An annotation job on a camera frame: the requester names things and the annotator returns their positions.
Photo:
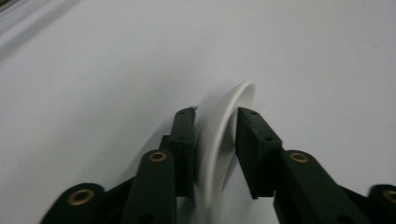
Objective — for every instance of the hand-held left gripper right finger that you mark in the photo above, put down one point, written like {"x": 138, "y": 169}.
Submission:
{"x": 257, "y": 155}

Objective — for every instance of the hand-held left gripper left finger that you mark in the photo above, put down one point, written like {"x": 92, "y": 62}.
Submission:
{"x": 185, "y": 149}

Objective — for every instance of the white ceramic spoon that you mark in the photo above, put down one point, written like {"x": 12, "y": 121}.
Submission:
{"x": 214, "y": 140}

